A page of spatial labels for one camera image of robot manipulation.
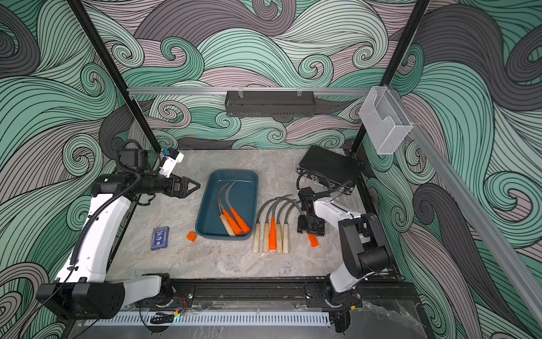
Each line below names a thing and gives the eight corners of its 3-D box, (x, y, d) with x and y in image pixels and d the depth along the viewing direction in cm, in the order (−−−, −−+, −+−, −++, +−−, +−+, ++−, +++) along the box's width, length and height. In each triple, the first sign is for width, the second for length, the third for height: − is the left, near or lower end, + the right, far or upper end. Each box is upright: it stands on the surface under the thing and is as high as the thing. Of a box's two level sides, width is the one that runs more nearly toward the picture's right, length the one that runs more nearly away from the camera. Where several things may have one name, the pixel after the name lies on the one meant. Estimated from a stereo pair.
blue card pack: (151, 250, 86) (149, 248, 84) (155, 230, 92) (153, 227, 90) (166, 248, 87) (164, 246, 85) (169, 228, 92) (168, 225, 91)
